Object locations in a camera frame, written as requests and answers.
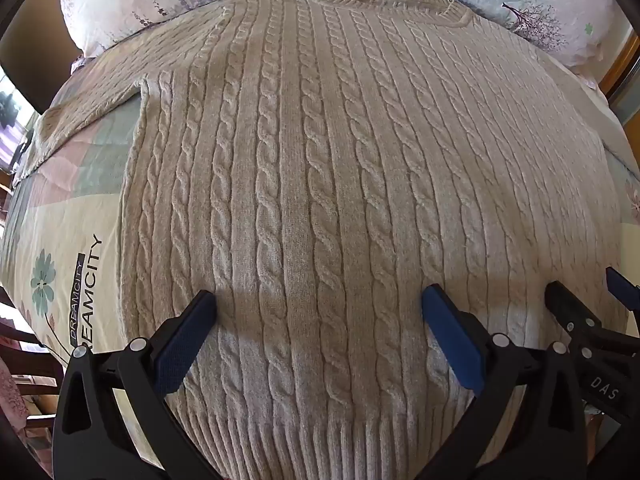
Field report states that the dark wooden headboard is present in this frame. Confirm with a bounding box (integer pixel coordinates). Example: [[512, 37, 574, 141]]
[[0, 0, 84, 113]]

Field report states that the wooden chair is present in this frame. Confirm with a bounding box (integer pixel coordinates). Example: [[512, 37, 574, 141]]
[[0, 284, 72, 463]]

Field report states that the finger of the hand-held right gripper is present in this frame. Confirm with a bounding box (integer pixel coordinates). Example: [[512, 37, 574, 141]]
[[605, 266, 640, 309], [545, 281, 602, 334]]

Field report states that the beige cable-knit sweater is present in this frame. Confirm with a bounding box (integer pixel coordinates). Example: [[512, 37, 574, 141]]
[[14, 0, 632, 480]]

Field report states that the floral patterned bed blanket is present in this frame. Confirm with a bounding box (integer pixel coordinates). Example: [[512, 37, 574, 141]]
[[0, 52, 640, 480]]

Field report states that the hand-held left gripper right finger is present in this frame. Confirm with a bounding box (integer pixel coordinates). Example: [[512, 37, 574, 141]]
[[415, 283, 587, 480]]

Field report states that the wooden door frame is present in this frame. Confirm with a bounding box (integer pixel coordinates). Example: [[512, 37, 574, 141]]
[[596, 34, 640, 127]]

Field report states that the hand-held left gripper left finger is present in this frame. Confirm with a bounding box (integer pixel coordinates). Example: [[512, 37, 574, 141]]
[[52, 289, 219, 480]]

